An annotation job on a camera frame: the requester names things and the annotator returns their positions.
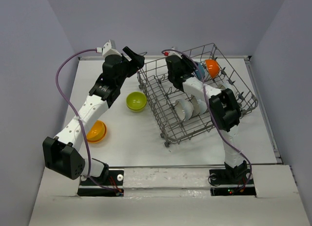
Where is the blue bowl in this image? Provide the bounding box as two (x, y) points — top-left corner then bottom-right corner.
(195, 62), (206, 81)

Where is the grey wire dish rack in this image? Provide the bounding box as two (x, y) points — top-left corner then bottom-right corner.
(137, 43), (258, 147)

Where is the white bowl red rim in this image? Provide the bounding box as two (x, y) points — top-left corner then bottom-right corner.
(205, 59), (220, 79)

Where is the orange bowl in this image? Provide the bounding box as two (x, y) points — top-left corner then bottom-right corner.
(86, 120), (107, 143)

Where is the white bowl stack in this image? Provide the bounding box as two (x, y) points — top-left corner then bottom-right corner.
(175, 98), (194, 121)

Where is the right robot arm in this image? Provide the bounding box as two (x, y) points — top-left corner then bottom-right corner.
(165, 55), (251, 184)

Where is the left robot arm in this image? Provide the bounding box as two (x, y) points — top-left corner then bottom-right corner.
(42, 42), (145, 185)

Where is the green bowl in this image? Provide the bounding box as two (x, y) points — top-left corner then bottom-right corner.
(126, 92), (147, 113)

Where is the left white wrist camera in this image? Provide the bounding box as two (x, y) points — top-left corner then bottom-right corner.
(96, 39), (121, 58)

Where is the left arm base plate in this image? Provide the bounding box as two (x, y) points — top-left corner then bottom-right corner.
(77, 168), (124, 197)

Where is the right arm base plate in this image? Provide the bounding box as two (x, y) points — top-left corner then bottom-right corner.
(207, 169), (256, 196)

